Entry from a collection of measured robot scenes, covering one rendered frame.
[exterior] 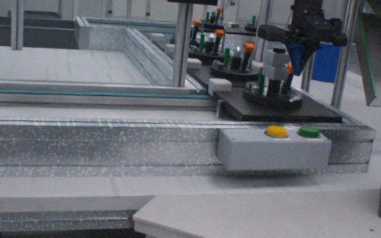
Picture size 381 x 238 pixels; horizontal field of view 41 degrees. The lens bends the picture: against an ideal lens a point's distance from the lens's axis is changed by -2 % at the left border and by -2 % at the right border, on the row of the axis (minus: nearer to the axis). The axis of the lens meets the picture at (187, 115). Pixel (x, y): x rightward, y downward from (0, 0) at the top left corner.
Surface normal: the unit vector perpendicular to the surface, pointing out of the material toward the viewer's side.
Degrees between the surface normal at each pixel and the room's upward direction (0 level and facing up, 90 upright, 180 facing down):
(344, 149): 90
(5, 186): 0
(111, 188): 0
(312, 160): 90
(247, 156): 90
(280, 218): 0
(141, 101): 90
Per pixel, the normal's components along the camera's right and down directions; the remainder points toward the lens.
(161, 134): 0.26, 0.29
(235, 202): 0.11, -0.95
